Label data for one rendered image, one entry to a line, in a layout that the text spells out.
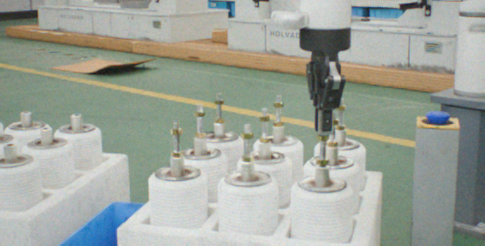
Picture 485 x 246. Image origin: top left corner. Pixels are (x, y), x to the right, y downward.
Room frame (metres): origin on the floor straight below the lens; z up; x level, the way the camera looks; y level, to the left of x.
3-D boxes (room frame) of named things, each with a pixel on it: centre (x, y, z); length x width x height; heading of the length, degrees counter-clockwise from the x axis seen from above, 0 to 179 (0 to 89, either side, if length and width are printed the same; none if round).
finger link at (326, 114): (0.95, -0.13, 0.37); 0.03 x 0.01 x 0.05; 9
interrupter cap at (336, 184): (0.97, -0.12, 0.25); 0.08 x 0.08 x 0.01
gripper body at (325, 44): (0.97, -0.12, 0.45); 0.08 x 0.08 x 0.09
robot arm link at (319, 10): (0.97, -0.10, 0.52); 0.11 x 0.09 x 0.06; 99
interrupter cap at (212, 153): (1.15, 0.08, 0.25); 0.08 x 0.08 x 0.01
